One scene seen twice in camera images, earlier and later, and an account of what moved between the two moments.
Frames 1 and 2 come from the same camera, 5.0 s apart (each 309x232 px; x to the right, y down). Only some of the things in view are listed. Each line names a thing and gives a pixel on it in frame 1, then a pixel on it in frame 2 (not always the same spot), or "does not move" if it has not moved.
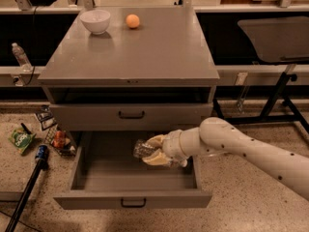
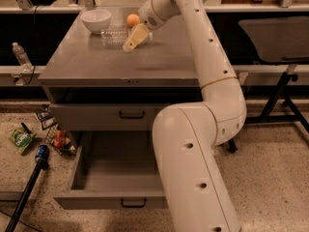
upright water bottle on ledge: (21, 57) does not move
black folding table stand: (283, 40) does not move
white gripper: (172, 147) -> (150, 17)
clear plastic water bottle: (142, 149) -> (114, 38)
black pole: (24, 194) does not move
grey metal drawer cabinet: (130, 69) does not move
